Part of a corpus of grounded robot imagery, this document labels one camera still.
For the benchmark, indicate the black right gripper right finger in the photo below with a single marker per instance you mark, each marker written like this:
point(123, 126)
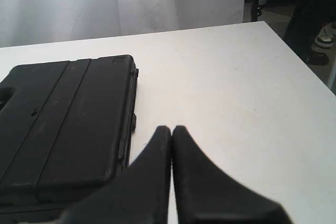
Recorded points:
point(206, 194)

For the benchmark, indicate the black dark shoe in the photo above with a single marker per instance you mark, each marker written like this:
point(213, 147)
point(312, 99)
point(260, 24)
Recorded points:
point(317, 58)

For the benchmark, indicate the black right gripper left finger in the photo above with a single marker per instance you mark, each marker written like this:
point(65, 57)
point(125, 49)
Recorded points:
point(139, 195)

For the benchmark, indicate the white and black sneaker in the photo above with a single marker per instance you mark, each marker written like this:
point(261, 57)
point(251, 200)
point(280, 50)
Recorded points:
point(326, 36)

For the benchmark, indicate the black plastic tool case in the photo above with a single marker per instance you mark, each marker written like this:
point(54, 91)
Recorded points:
point(66, 131)

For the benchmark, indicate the white backdrop curtain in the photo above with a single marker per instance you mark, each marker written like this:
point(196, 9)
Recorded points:
point(26, 22)

